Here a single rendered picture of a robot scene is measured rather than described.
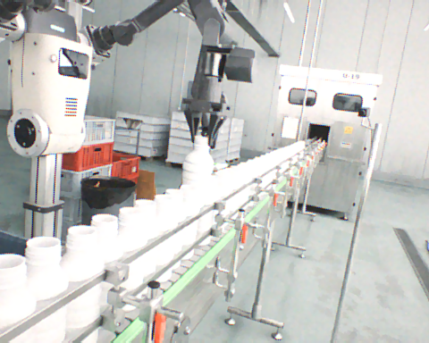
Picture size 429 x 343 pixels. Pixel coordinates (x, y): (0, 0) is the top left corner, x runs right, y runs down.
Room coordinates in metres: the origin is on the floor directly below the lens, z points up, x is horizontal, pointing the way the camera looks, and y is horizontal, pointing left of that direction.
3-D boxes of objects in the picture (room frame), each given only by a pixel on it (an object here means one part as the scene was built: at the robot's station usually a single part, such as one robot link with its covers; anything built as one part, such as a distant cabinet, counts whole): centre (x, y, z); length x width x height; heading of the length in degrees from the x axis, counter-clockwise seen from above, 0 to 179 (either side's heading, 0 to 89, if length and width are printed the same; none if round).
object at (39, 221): (1.26, 0.59, 0.74); 0.11 x 0.11 x 0.40; 72
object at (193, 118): (0.85, 0.05, 1.30); 0.07 x 0.07 x 0.09; 72
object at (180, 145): (8.18, 0.44, 0.59); 1.24 x 1.03 x 1.17; 165
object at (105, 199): (2.94, 0.85, 0.32); 0.45 x 0.45 x 0.64
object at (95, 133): (3.35, 1.29, 1.00); 0.61 x 0.41 x 0.22; 170
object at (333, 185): (6.10, -1.63, 1.05); 1.60 x 1.40 x 2.10; 162
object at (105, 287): (0.51, 0.15, 1.08); 0.06 x 0.06 x 0.17
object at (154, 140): (8.69, 1.74, 0.50); 1.23 x 1.05 x 1.00; 161
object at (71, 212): (3.35, 1.29, 0.33); 0.61 x 0.41 x 0.22; 168
